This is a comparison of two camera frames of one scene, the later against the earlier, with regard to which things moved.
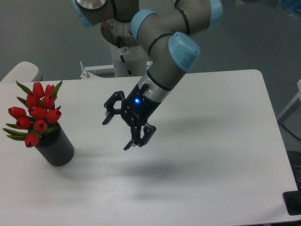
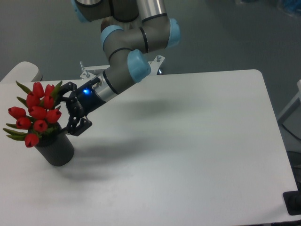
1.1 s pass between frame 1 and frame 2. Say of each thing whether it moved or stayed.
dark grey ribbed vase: stayed
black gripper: moved
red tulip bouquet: stayed
